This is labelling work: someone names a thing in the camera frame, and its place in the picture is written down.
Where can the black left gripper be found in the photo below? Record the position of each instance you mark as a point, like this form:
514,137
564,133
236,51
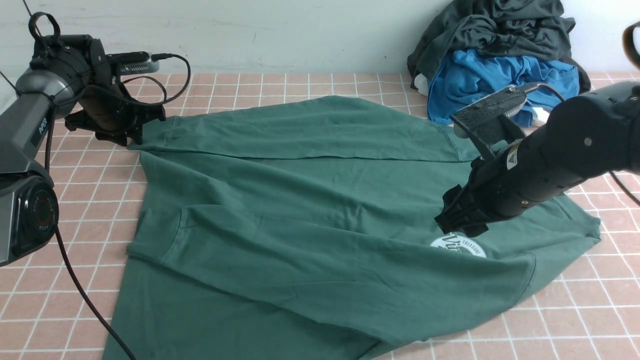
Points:
113,115

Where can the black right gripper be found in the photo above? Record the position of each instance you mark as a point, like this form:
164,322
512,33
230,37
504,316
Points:
498,190

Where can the green long sleeve shirt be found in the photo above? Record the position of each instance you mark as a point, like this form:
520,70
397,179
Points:
305,231

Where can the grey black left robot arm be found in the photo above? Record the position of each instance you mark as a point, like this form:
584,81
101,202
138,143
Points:
70,77

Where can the blue crumpled garment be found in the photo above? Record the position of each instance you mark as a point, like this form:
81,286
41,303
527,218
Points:
465,77

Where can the dark grey crumpled garment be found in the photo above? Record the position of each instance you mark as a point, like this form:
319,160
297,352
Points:
495,28

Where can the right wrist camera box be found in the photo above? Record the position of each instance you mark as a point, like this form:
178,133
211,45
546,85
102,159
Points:
488,122

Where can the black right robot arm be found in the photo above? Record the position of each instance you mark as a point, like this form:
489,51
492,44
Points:
584,137

